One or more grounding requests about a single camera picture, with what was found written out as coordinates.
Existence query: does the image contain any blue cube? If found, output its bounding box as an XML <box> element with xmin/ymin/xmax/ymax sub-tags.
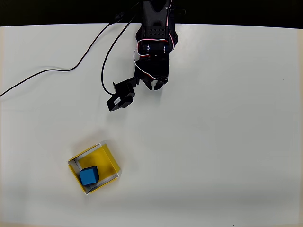
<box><xmin>78</xmin><ymin>166</ymin><xmax>100</xmax><ymax>186</ymax></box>

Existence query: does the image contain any yellow open box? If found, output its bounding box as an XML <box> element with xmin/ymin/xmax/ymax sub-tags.
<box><xmin>67</xmin><ymin>140</ymin><xmax>122</xmax><ymax>196</ymax></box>

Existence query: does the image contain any black gripper-mounted camera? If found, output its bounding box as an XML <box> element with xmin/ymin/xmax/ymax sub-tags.
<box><xmin>106</xmin><ymin>76</ymin><xmax>141</xmax><ymax>113</ymax></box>

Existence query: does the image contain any black camera cable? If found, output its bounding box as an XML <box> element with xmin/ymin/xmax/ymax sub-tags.
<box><xmin>101</xmin><ymin>3</ymin><xmax>144</xmax><ymax>96</ymax></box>

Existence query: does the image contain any black cable with plug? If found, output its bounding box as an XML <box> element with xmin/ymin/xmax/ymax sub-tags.
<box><xmin>0</xmin><ymin>13</ymin><xmax>126</xmax><ymax>98</ymax></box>

